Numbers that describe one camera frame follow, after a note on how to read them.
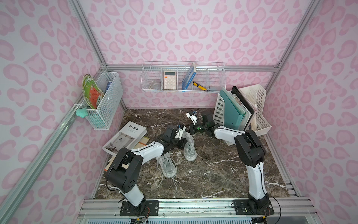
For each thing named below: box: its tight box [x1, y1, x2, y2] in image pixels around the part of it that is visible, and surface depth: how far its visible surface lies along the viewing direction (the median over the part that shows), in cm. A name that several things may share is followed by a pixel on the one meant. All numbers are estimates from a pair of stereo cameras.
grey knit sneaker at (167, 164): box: [155, 152, 177, 178], surface depth 85 cm
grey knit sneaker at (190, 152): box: [183, 131, 198, 162], surface depth 90 cm
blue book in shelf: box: [181, 62, 197, 92], surface depth 90 cm
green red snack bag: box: [82, 73, 104, 110], surface depth 75 cm
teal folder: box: [219, 88, 246, 131], surface depth 80 cm
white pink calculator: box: [163, 70, 177, 90], surface depth 97 cm
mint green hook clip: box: [75, 107, 89, 119], surface depth 64 cm
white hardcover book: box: [102, 120, 148, 157], surface depth 100 cm
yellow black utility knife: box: [192, 81, 207, 91], surface depth 100 cm
